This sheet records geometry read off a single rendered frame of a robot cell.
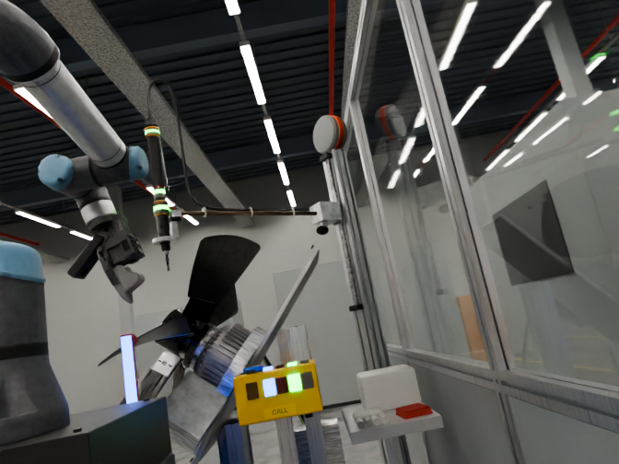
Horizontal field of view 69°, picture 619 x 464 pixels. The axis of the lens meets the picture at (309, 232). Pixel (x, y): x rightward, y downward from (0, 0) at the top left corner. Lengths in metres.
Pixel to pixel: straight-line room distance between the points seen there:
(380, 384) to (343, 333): 5.33
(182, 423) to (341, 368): 5.62
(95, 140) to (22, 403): 0.56
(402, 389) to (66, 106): 1.13
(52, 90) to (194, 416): 0.81
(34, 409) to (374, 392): 1.03
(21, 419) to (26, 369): 0.05
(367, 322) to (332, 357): 5.09
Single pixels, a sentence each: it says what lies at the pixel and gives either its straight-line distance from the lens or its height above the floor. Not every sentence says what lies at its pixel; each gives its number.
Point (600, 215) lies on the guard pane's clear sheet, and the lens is 0.60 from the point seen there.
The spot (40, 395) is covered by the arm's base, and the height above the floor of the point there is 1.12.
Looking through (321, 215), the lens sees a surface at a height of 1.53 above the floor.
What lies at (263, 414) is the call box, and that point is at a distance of 0.92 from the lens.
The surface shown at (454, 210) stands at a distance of 0.94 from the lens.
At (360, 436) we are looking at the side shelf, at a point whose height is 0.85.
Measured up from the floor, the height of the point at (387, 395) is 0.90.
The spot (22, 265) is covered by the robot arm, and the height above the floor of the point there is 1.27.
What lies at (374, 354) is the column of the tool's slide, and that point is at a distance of 1.70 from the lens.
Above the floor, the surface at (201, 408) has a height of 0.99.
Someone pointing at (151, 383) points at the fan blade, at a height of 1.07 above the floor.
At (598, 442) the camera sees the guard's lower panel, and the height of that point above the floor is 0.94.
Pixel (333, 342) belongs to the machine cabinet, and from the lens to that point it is 6.76.
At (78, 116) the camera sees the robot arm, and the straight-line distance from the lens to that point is 0.96.
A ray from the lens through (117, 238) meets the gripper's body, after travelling 1.16.
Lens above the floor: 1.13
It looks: 12 degrees up
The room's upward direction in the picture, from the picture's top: 11 degrees counter-clockwise
